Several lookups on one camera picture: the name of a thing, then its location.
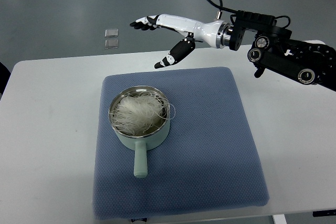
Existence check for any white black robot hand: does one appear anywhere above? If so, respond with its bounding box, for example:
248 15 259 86
130 14 231 69

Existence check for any white vermicelli bundle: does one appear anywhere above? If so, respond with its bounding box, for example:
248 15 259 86
109 89 174 137

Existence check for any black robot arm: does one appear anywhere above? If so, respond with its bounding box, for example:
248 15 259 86
222 10 335 90

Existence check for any mint green steel pot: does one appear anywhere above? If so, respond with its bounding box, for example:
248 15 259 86
108 86 171 178

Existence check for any metal floor plate upper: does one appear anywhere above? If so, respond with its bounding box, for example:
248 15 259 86
104 28 119 38

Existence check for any blue quilted mat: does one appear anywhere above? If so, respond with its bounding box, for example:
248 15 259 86
93 67 269 220

